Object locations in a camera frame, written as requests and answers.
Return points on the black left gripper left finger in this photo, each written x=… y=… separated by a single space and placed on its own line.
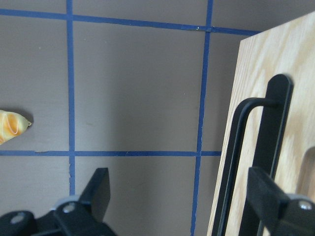
x=84 y=216

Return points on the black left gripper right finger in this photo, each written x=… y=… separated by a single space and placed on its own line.
x=281 y=213

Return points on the black metal drawer handle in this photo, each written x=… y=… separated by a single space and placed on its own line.
x=265 y=152

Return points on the light wooden drawer cabinet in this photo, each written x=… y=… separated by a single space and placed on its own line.
x=287 y=49

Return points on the yellow toy croissant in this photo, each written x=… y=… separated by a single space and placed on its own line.
x=12 y=125

